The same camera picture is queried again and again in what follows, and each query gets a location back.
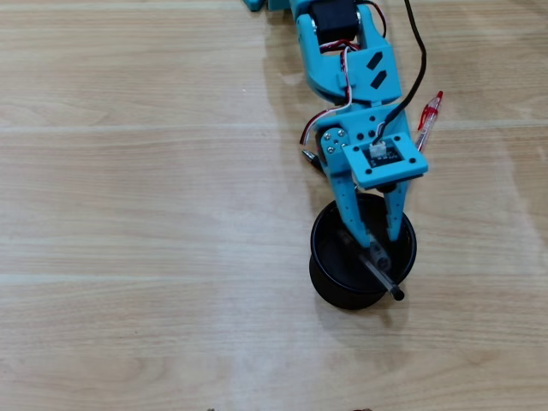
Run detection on teal gripper with servo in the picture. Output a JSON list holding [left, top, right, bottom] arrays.
[[314, 102, 413, 249]]

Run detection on black gel pen grey grip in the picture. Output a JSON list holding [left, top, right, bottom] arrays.
[[301, 148, 323, 172], [337, 229, 406, 301]]

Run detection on red gel pen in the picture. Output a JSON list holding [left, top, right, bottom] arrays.
[[414, 90, 444, 153]]

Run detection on teal robot base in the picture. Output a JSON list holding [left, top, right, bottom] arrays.
[[242, 0, 292, 12]]

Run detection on black round pen holder cup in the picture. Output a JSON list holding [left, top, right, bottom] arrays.
[[308, 193, 419, 310]]

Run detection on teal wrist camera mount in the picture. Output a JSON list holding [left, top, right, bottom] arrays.
[[342, 132, 429, 192]]

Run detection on black camera cable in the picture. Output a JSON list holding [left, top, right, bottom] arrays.
[[370, 0, 428, 149]]

